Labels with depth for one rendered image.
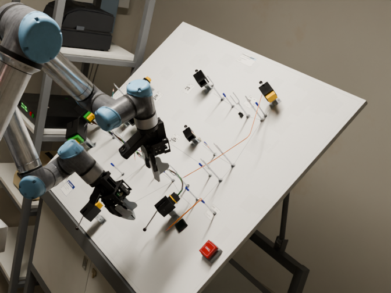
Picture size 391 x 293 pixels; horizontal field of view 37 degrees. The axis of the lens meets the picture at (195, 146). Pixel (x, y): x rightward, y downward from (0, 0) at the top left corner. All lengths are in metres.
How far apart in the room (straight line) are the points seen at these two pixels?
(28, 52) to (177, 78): 1.26
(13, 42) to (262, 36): 2.69
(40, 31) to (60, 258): 1.45
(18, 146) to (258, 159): 0.83
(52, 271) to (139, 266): 0.76
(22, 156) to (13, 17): 0.50
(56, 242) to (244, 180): 1.04
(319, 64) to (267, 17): 0.51
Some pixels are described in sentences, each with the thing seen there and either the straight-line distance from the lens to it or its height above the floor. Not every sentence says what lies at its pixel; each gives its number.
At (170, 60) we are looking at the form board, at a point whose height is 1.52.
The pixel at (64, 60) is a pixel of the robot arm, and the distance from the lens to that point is 1.77.
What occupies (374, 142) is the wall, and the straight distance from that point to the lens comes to 3.58.
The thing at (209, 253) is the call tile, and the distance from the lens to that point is 1.97.
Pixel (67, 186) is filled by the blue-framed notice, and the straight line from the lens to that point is 2.66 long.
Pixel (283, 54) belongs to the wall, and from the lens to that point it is 3.91.
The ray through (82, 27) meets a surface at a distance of 2.85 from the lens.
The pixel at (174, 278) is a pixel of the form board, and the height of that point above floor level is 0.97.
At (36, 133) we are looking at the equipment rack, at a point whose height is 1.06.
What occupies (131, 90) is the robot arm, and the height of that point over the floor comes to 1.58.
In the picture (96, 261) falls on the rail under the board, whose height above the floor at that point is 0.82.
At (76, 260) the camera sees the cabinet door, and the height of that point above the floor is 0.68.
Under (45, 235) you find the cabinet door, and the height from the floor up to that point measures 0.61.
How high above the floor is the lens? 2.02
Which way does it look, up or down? 18 degrees down
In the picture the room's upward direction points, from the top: 14 degrees clockwise
